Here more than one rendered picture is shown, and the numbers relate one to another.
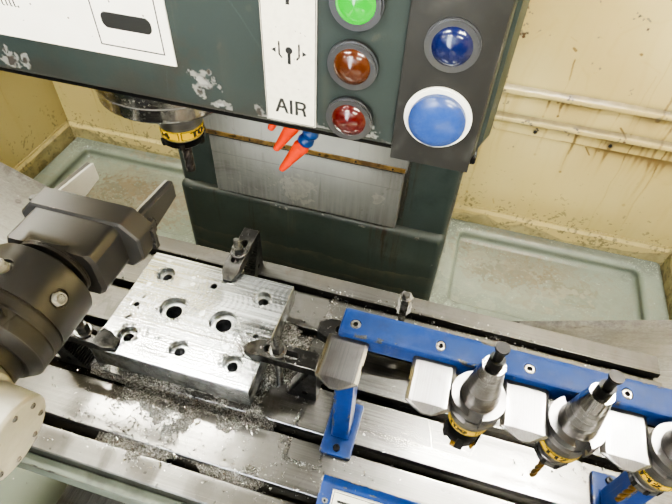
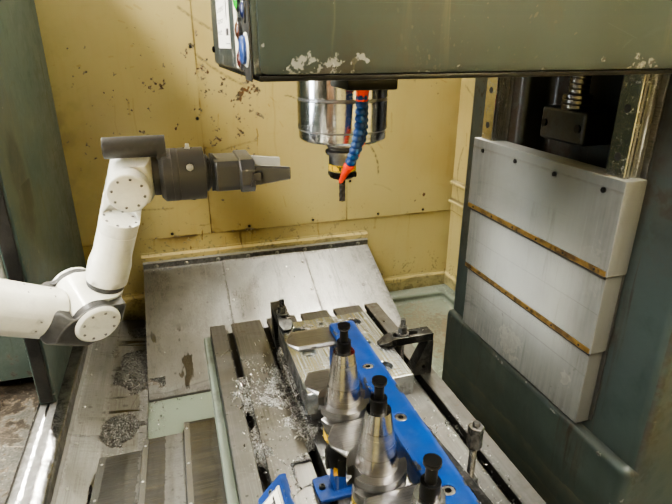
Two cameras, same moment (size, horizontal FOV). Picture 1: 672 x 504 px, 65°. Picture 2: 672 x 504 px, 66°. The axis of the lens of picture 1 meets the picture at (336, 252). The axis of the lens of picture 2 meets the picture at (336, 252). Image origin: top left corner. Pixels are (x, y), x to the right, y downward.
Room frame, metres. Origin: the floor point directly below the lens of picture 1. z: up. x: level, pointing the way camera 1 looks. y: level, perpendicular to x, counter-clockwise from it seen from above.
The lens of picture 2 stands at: (0.01, -0.62, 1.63)
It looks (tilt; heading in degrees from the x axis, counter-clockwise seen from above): 22 degrees down; 59
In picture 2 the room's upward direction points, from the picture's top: straight up
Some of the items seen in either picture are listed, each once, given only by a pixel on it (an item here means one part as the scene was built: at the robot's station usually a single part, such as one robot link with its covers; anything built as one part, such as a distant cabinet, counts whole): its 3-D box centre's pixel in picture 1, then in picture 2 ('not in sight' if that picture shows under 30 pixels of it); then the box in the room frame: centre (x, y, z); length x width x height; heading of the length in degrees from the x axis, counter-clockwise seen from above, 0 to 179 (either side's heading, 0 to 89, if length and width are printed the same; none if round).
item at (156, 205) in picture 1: (159, 208); (272, 174); (0.37, 0.17, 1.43); 0.06 x 0.02 x 0.03; 166
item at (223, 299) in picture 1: (199, 322); (340, 356); (0.55, 0.24, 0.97); 0.29 x 0.23 x 0.05; 76
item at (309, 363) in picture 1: (282, 362); not in sight; (0.47, 0.08, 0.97); 0.13 x 0.03 x 0.15; 76
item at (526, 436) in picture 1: (524, 413); (358, 436); (0.28, -0.23, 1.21); 0.07 x 0.05 x 0.01; 166
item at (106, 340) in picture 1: (86, 341); (282, 324); (0.49, 0.43, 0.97); 0.13 x 0.03 x 0.15; 76
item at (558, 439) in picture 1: (573, 426); (376, 471); (0.27, -0.28, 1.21); 0.06 x 0.06 x 0.03
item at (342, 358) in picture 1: (341, 363); (309, 339); (0.33, -0.01, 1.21); 0.07 x 0.05 x 0.01; 166
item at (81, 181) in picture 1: (71, 187); (262, 163); (0.39, 0.27, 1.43); 0.06 x 0.02 x 0.03; 166
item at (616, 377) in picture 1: (609, 385); (379, 394); (0.27, -0.28, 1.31); 0.02 x 0.02 x 0.03
